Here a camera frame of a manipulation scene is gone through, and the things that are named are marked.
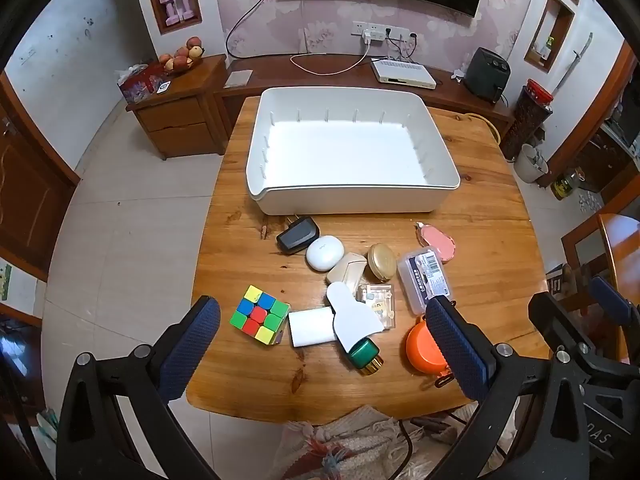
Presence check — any dark wooden cabinet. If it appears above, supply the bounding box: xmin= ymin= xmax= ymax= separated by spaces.
xmin=575 ymin=42 xmax=640 ymax=206

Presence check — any orange round folding cup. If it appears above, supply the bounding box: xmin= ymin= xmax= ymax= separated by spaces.
xmin=405 ymin=316 xmax=453 ymax=375

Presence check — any pink pear-shaped correction tape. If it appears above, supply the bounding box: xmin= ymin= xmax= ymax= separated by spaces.
xmin=415 ymin=221 xmax=457 ymax=264

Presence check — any dark tall vase red top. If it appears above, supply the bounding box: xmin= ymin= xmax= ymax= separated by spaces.
xmin=500 ymin=79 xmax=556 ymax=161

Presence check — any white plastic storage bin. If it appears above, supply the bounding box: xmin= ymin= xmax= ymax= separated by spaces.
xmin=245 ymin=86 xmax=461 ymax=216

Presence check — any green yellow can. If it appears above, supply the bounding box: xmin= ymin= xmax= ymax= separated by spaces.
xmin=550 ymin=170 xmax=581 ymax=201

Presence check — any wall niche with dumbbells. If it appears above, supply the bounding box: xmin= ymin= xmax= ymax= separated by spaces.
xmin=146 ymin=0 xmax=203 ymax=36

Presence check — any brown wooden door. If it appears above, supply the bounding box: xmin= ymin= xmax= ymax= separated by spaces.
xmin=0 ymin=70 xmax=81 ymax=281

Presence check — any basket of red fruit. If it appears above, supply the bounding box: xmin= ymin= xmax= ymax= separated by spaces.
xmin=164 ymin=36 xmax=206 ymax=75

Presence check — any wooden television console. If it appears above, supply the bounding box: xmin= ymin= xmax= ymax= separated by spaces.
xmin=214 ymin=54 xmax=516 ymax=146

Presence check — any white set-top box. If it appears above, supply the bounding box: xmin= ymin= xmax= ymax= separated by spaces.
xmin=371 ymin=58 xmax=437 ymax=91

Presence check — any black round appliance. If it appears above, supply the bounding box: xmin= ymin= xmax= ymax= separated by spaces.
xmin=462 ymin=47 xmax=512 ymax=105

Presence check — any colourful puzzle cube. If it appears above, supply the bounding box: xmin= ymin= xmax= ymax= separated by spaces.
xmin=229 ymin=285 xmax=291 ymax=346

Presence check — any wall niche with small items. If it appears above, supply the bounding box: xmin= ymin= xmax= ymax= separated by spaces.
xmin=524 ymin=0 xmax=576 ymax=73

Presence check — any fringed woven cloth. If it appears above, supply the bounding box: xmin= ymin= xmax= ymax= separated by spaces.
xmin=277 ymin=405 xmax=501 ymax=480

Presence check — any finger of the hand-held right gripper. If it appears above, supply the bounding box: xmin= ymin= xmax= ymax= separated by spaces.
xmin=589 ymin=276 xmax=640 ymax=361
xmin=529 ymin=291 xmax=596 ymax=361

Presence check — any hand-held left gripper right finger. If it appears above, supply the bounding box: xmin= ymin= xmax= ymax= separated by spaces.
xmin=424 ymin=295 xmax=593 ymax=480

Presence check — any gold round compact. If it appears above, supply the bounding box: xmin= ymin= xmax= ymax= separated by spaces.
xmin=367 ymin=243 xmax=398 ymax=281

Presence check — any black cable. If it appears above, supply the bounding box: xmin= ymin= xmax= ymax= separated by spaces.
xmin=225 ymin=0 xmax=278 ymax=58

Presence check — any white oval earbud case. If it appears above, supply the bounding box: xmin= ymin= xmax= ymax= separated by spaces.
xmin=306 ymin=235 xmax=344 ymax=272

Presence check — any white power adapter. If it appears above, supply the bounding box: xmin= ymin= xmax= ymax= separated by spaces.
xmin=288 ymin=306 xmax=337 ymax=349

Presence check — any black plug charger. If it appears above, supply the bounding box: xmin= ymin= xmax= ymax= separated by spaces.
xmin=276 ymin=216 xmax=321 ymax=256

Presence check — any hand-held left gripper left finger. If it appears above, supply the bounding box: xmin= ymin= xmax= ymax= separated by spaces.
xmin=56 ymin=295 xmax=222 ymax=480

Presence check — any beige oblong case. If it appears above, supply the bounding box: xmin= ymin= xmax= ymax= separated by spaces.
xmin=327 ymin=252 xmax=367 ymax=288

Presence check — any colourful tissue box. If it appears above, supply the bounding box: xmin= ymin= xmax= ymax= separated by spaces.
xmin=117 ymin=65 xmax=166 ymax=103

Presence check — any white bottle-shaped card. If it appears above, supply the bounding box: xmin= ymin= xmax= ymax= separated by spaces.
xmin=326 ymin=281 xmax=385 ymax=353

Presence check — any white wall socket strip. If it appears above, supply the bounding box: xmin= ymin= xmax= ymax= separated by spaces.
xmin=351 ymin=21 xmax=421 ymax=43

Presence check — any wooden chair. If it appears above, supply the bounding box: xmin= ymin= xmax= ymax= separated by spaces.
xmin=560 ymin=212 xmax=640 ymax=361

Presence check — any white bucket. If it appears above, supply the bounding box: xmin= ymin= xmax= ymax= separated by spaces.
xmin=514 ymin=143 xmax=549 ymax=184

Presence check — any clear plastic box with label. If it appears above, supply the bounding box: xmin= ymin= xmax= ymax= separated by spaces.
xmin=397 ymin=249 xmax=456 ymax=317

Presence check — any long grey stick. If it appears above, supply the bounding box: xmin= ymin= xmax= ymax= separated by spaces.
xmin=552 ymin=32 xmax=593 ymax=98

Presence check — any green bottle with gold cap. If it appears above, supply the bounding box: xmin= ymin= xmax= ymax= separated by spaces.
xmin=345 ymin=337 xmax=385 ymax=377

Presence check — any white cable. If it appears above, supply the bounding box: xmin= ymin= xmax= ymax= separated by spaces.
xmin=290 ymin=35 xmax=373 ymax=77

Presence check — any wooden side cabinet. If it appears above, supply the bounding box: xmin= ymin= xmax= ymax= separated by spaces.
xmin=125 ymin=54 xmax=228 ymax=161

